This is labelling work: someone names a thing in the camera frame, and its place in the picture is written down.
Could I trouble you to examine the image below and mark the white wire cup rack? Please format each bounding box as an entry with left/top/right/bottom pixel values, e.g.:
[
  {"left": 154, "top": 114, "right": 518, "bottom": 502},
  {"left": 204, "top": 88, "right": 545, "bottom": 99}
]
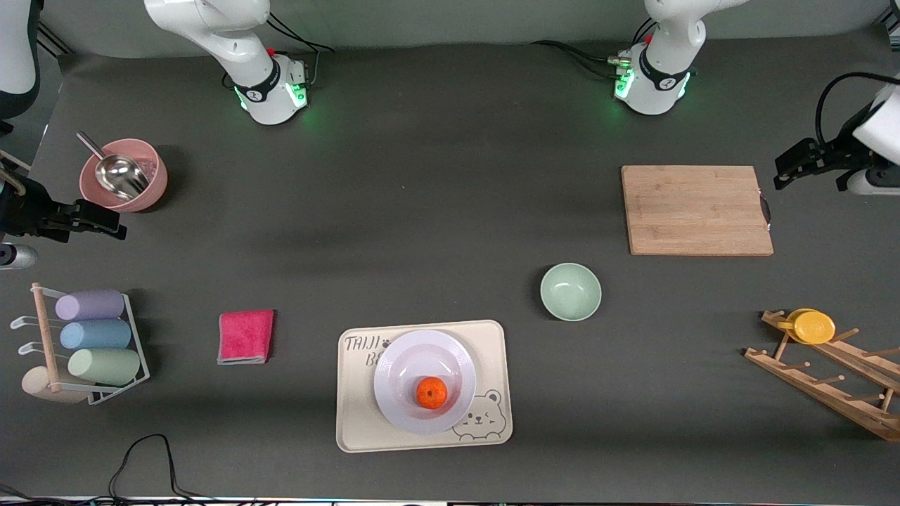
[{"left": 10, "top": 282, "right": 151, "bottom": 407}]

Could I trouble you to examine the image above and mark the black left arm base cable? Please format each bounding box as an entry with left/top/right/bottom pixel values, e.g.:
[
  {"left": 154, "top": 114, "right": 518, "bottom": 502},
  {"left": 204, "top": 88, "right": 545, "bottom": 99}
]
[{"left": 530, "top": 17, "right": 659, "bottom": 82}]

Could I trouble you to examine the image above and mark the pink folded cloth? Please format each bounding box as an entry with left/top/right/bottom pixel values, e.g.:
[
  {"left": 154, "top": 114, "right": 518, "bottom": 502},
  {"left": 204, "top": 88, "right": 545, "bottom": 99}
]
[{"left": 217, "top": 309, "right": 276, "bottom": 365}]

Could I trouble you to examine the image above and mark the wooden cutting board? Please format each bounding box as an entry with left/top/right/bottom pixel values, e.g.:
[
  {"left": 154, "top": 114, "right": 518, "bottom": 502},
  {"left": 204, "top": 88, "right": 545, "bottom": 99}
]
[{"left": 621, "top": 165, "right": 774, "bottom": 257}]

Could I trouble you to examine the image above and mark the green cup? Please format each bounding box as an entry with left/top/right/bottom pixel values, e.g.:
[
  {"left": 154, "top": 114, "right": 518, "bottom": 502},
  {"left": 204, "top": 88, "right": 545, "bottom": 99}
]
[{"left": 67, "top": 348, "right": 141, "bottom": 386}]

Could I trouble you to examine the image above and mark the black cable on table edge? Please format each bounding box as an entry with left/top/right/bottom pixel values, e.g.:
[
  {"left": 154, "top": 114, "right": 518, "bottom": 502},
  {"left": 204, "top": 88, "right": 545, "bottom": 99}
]
[{"left": 0, "top": 434, "right": 296, "bottom": 506}]

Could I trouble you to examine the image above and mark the purple cup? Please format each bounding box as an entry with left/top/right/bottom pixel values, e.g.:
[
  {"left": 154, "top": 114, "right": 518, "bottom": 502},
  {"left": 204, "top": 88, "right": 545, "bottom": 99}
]
[{"left": 55, "top": 289, "right": 126, "bottom": 321}]

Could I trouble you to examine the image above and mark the pink bowl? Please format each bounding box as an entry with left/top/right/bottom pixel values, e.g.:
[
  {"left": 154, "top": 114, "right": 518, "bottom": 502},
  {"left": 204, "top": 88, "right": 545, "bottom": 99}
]
[{"left": 79, "top": 138, "right": 169, "bottom": 214}]

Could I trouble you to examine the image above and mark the dark metal frame bar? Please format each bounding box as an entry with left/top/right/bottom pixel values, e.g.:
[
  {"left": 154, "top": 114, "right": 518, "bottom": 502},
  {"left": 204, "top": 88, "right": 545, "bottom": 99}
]
[{"left": 35, "top": 20, "right": 74, "bottom": 57}]

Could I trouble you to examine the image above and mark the beige bear print tray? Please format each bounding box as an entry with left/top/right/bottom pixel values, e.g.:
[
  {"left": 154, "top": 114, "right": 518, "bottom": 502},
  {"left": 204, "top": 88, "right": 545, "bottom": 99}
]
[{"left": 335, "top": 319, "right": 514, "bottom": 454}]

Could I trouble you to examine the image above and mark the blue cup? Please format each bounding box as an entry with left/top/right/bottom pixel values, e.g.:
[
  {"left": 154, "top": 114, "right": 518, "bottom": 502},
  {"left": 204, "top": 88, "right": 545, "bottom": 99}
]
[{"left": 59, "top": 319, "right": 133, "bottom": 351}]

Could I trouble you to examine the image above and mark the black right arm base cable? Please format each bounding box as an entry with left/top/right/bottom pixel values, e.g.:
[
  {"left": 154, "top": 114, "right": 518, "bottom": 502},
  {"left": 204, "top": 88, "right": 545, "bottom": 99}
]
[{"left": 222, "top": 10, "right": 335, "bottom": 89}]

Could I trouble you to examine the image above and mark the white round plate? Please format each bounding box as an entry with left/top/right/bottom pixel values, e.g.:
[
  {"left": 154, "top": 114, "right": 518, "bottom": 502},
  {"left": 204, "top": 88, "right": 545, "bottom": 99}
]
[{"left": 373, "top": 329, "right": 478, "bottom": 436}]

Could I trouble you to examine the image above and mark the yellow cup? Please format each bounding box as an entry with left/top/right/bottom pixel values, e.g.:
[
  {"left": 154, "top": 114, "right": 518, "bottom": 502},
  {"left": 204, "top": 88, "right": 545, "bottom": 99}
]
[{"left": 776, "top": 308, "right": 837, "bottom": 345}]

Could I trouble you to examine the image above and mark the light green bowl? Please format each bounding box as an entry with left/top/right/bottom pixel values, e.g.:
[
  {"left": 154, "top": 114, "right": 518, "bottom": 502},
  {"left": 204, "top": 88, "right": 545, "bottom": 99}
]
[{"left": 540, "top": 262, "right": 603, "bottom": 323}]

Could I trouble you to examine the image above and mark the beige cup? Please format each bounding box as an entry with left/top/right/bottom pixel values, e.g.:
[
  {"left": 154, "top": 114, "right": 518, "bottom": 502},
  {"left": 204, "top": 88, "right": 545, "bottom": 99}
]
[{"left": 21, "top": 365, "right": 91, "bottom": 406}]

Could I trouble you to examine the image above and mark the black arm base cable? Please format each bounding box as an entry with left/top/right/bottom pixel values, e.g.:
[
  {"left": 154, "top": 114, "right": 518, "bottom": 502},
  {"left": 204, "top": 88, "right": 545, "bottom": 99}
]
[
  {"left": 222, "top": 10, "right": 335, "bottom": 89},
  {"left": 530, "top": 17, "right": 659, "bottom": 82}
]

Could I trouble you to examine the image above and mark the wooden peg rack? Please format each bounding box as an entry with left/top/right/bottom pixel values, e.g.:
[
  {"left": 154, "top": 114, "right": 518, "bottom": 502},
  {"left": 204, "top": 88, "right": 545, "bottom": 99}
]
[{"left": 743, "top": 309, "right": 900, "bottom": 443}]

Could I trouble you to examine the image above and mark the orange fruit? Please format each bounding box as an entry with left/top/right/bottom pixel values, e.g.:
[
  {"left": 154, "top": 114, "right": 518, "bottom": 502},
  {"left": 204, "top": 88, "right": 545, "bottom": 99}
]
[{"left": 416, "top": 376, "right": 449, "bottom": 410}]

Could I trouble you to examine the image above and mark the metal scoop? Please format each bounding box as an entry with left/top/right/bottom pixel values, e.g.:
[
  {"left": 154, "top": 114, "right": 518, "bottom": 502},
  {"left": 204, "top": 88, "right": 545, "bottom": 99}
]
[{"left": 76, "top": 131, "right": 151, "bottom": 200}]

